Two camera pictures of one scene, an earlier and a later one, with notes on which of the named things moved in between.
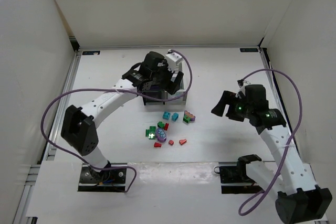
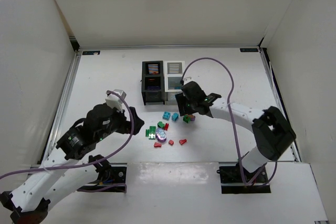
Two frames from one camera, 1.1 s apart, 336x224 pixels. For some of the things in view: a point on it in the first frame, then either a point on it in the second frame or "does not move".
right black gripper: (232, 107) to (181, 102)
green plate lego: (150, 132) does not move
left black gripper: (171, 83) to (128, 123)
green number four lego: (187, 119) does not move
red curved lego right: (181, 141) does not move
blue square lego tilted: (175, 116) does not move
